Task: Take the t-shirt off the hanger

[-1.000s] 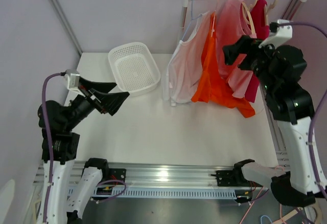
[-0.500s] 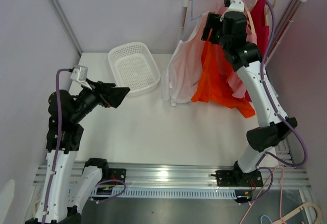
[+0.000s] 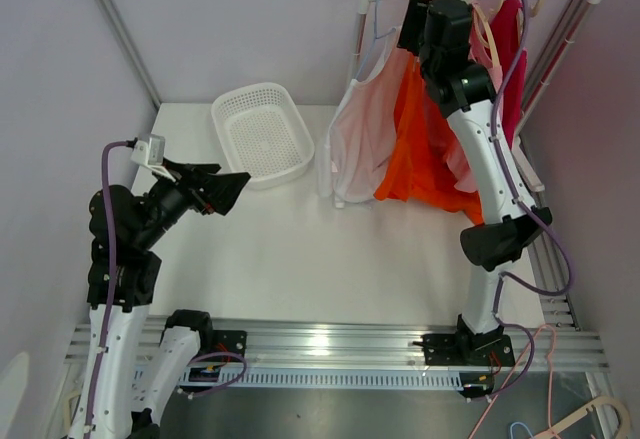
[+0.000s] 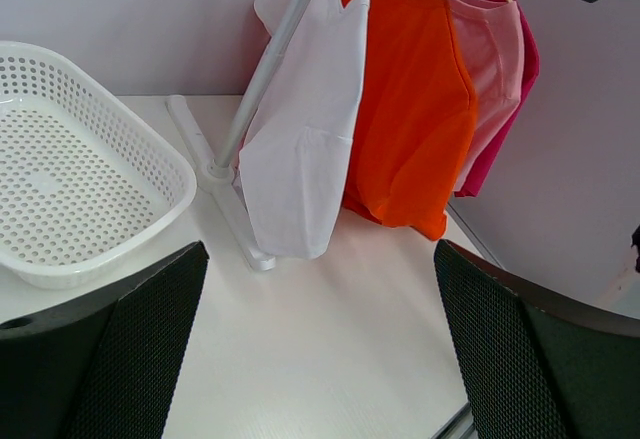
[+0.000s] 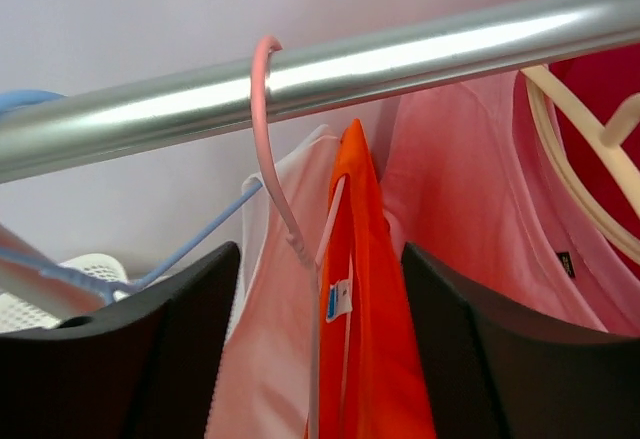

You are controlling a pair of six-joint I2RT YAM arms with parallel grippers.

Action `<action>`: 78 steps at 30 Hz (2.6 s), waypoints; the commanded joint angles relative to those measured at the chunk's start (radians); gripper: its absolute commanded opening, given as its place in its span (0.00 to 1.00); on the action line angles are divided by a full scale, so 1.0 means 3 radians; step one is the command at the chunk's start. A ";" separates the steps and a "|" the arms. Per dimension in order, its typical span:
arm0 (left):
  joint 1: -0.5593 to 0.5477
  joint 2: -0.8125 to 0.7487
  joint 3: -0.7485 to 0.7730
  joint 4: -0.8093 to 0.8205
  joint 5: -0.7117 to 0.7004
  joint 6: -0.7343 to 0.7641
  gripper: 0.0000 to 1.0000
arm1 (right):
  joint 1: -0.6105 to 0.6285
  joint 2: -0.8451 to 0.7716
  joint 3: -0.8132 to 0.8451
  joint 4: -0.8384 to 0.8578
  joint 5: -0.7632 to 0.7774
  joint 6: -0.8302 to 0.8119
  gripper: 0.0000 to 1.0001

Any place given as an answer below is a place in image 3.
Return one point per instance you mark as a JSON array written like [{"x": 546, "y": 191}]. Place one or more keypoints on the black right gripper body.
[{"x": 429, "y": 61}]

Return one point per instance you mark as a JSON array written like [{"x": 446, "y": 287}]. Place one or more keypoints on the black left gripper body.
[{"x": 195, "y": 197}]

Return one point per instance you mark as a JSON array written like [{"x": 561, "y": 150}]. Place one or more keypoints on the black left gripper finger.
[
  {"x": 224, "y": 190},
  {"x": 190, "y": 170}
]

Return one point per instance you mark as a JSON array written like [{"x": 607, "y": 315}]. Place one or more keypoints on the cream wooden hanger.
[{"x": 483, "y": 29}]

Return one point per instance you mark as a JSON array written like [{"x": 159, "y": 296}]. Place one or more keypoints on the orange t shirt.
[{"x": 417, "y": 169}]

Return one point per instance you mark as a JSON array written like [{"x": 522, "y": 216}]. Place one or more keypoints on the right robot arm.
[{"x": 459, "y": 93}]

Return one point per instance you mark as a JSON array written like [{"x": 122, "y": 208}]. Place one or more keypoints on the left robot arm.
[{"x": 122, "y": 280}]

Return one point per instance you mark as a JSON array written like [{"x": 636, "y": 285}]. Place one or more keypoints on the crimson t shirt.
[{"x": 506, "y": 32}]

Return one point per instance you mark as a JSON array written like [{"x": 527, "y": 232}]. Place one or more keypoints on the pale pink t shirt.
[{"x": 352, "y": 156}]

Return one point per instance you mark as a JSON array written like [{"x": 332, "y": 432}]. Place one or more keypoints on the cream hanger at left floor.
[{"x": 69, "y": 402}]

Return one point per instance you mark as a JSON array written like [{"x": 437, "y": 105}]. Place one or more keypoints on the wooden hanger on floor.
[{"x": 624, "y": 420}]

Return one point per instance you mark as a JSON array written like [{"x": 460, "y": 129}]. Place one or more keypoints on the white plastic basket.
[{"x": 261, "y": 132}]

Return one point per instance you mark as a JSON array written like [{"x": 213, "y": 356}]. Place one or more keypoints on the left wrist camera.
[{"x": 148, "y": 153}]

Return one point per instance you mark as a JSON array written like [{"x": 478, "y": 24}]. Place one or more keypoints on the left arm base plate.
[{"x": 231, "y": 343}]

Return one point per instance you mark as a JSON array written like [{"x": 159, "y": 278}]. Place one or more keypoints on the white slotted cable duct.
[{"x": 351, "y": 379}]

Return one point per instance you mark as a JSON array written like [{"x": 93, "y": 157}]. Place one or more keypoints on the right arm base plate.
[{"x": 462, "y": 349}]

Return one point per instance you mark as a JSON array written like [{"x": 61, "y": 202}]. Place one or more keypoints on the blue wire hanger on floor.
[{"x": 518, "y": 430}]

